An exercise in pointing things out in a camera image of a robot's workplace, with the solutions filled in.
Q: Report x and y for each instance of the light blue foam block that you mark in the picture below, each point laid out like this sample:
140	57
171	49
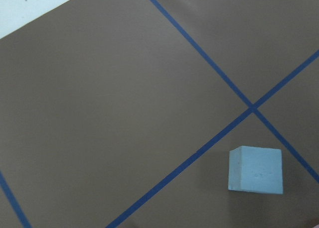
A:
255	170

